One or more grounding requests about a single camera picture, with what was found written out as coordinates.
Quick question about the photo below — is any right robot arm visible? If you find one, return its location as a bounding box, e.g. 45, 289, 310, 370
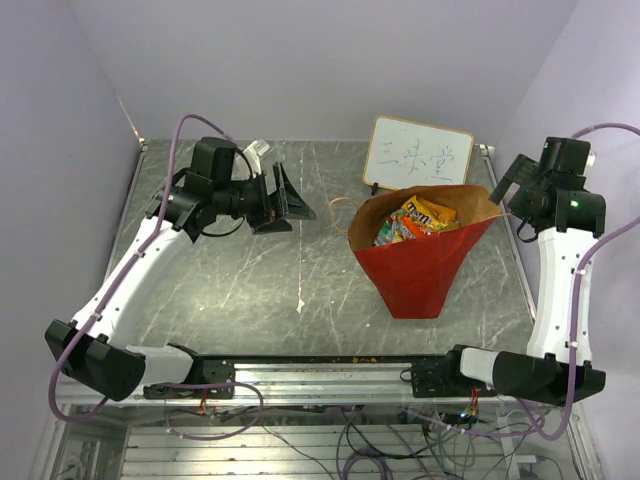
400, 137, 606, 406

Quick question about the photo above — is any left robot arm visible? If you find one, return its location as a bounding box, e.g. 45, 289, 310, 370
45, 137, 315, 401

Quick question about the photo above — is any red paper bag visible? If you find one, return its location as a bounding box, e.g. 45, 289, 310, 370
344, 184, 504, 319

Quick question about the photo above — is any small whiteboard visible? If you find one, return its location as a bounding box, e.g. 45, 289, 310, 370
362, 116, 475, 190

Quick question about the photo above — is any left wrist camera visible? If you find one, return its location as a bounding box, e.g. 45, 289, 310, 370
244, 139, 271, 176

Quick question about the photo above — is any teal snack packet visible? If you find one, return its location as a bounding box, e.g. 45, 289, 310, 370
373, 218, 404, 246

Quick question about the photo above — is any orange skittles packet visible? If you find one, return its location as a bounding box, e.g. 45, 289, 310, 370
389, 210, 432, 243

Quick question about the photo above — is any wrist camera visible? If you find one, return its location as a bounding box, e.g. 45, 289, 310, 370
244, 139, 271, 176
584, 151, 596, 175

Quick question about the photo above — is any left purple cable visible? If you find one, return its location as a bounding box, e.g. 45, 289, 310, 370
47, 113, 266, 441

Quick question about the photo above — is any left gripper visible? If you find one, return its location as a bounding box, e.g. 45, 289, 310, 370
214, 163, 316, 235

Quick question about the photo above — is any yellow m&m's packet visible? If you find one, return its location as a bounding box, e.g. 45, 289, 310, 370
402, 195, 459, 233

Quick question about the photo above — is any aluminium frame rail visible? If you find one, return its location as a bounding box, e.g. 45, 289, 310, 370
54, 359, 576, 407

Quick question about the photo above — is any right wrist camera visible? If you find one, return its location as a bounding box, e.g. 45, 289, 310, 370
584, 151, 596, 175

